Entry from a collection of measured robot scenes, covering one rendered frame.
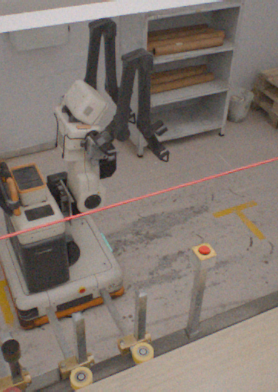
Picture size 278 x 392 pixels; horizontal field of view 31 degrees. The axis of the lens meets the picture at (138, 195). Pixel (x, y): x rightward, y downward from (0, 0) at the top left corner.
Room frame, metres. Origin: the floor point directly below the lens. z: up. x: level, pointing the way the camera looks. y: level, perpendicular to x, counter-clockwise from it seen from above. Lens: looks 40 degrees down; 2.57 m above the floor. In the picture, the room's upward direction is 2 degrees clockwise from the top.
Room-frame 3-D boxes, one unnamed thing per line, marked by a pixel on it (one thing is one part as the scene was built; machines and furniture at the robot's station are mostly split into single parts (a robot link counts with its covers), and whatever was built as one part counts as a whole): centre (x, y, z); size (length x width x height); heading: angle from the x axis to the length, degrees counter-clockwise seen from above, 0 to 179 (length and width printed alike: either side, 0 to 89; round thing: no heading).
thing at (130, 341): (1.19, 0.00, 0.81); 0.14 x 0.06 x 0.05; 117
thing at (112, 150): (2.29, 0.23, 0.99); 0.28 x 0.16 x 0.22; 26
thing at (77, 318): (1.08, 0.20, 0.87); 0.04 x 0.04 x 0.48; 27
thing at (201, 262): (1.31, -0.26, 1.18); 0.07 x 0.07 x 0.08; 27
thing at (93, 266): (2.16, 0.50, 0.16); 0.67 x 0.64 x 0.25; 116
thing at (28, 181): (2.11, 0.60, 0.87); 0.23 x 0.15 x 0.11; 26
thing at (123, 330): (1.25, 0.05, 0.80); 0.43 x 0.03 x 0.04; 27
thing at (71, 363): (1.07, 0.22, 0.81); 0.14 x 0.06 x 0.05; 117
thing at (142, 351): (1.08, -0.04, 0.85); 0.08 x 0.08 x 0.11
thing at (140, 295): (1.20, -0.02, 0.88); 0.04 x 0.04 x 0.48; 27
